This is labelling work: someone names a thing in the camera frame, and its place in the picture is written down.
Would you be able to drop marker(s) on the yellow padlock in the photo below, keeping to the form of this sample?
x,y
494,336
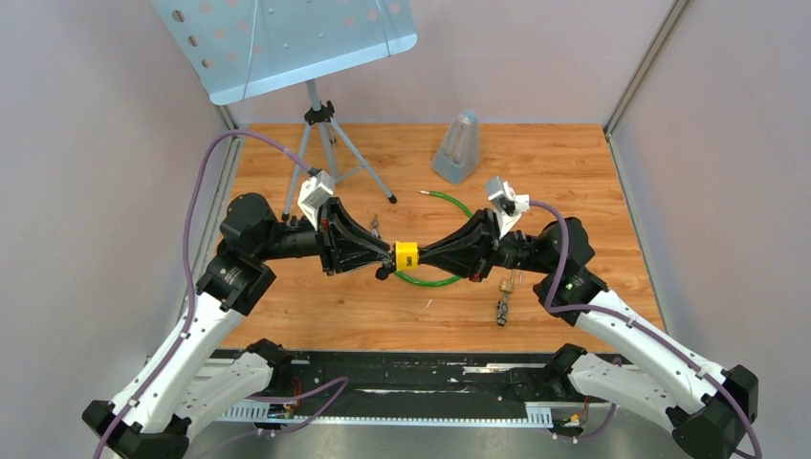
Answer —
x,y
406,256

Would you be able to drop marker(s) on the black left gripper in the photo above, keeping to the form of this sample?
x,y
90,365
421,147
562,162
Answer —
x,y
338,250

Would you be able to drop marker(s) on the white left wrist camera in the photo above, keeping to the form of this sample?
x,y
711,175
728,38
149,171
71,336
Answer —
x,y
313,194

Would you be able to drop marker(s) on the blue translucent metronome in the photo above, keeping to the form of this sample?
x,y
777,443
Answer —
x,y
459,152

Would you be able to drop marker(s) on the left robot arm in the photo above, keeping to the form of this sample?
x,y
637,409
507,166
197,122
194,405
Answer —
x,y
161,412

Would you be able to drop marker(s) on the small brass padlock with keys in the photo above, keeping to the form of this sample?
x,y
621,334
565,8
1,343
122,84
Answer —
x,y
506,289

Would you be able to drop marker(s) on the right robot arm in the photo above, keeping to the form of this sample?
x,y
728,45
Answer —
x,y
707,408

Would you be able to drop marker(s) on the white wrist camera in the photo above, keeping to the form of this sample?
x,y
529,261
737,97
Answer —
x,y
313,194
508,206

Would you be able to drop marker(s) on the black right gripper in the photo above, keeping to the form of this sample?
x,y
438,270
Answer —
x,y
470,251

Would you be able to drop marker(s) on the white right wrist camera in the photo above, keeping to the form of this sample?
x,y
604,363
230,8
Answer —
x,y
508,206

